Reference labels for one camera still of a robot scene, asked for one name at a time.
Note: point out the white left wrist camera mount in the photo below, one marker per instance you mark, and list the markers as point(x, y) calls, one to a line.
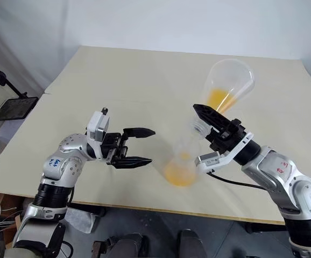
point(99, 126)

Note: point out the large translucent conical flask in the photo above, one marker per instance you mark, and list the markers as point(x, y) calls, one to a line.
point(230, 78)

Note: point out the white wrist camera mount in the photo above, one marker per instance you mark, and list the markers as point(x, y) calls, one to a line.
point(99, 126)
point(214, 161)

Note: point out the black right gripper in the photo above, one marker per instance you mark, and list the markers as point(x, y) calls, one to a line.
point(225, 138)

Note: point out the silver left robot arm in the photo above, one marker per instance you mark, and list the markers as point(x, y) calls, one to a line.
point(64, 161)

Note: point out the wide dark rounded shape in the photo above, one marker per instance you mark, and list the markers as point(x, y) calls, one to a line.
point(123, 246)

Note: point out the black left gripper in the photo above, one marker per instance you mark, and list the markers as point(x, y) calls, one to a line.
point(113, 146)

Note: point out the black stand base plate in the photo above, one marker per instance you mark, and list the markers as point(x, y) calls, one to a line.
point(15, 108)

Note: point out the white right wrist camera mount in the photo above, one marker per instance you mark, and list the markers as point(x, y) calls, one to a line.
point(214, 161)

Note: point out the white plastic sheet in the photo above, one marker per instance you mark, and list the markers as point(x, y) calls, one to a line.
point(81, 219)

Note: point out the small clear conical flask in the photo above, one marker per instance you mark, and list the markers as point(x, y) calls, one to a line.
point(179, 174)

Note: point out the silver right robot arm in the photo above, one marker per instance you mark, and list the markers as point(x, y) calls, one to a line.
point(287, 180)

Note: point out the narrow dark rounded shape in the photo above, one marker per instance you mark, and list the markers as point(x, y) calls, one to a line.
point(191, 244)

